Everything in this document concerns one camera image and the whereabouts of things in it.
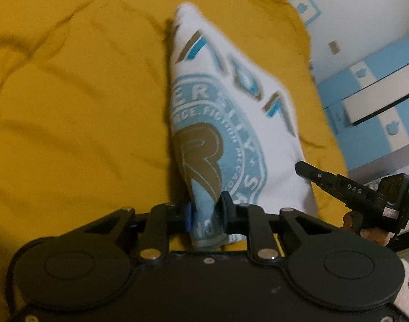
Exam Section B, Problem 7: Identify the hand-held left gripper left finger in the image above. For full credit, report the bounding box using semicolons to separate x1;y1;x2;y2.
82;203;194;263

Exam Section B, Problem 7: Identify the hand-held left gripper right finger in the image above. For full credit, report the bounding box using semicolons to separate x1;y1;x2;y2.
219;191;322;262

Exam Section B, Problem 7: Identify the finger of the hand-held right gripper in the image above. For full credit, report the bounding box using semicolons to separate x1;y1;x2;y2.
294;161;346;206

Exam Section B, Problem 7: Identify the white printed t-shirt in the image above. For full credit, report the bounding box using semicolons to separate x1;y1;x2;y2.
166;3;317;250

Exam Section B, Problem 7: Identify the person's right hand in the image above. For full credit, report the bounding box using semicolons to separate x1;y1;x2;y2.
343;212;393;247

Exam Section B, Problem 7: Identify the blue and white wardrobe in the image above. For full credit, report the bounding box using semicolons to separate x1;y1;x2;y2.
316;35;409;188

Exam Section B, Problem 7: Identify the mustard yellow bed blanket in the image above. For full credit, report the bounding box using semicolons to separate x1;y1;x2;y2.
0;0;349;322

